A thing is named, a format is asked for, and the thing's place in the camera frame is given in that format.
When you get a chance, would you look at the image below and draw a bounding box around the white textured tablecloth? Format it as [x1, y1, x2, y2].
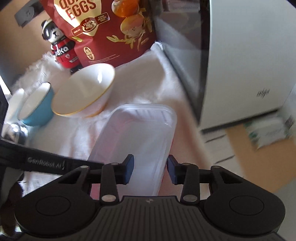
[28, 44, 211, 197]

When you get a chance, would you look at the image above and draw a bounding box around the blue ceramic bowl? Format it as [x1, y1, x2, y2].
[18, 82, 54, 126]

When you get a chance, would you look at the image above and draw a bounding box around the white bowl orange pattern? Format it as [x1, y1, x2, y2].
[4, 88, 26, 123]

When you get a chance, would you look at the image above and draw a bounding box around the brown cardboard sheet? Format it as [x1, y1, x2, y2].
[226, 125, 295, 192]

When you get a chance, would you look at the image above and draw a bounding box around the red quail eggs bag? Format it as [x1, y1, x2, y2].
[41, 1, 156, 67]

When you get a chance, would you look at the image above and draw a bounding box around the white printed plastic bag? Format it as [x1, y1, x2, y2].
[244, 114, 292, 150]

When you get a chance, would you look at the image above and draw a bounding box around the black wall socket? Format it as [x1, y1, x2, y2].
[14, 0, 44, 28]

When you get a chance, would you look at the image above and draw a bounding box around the white appliance with glass door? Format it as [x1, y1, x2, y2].
[151, 0, 295, 130]

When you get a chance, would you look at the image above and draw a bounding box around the panda figurine red shirt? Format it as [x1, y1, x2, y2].
[41, 19, 82, 74]

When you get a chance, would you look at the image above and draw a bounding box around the clear plastic container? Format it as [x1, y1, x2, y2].
[88, 104, 177, 197]

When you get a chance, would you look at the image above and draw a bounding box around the white bowl gold rim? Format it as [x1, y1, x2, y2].
[51, 63, 115, 118]

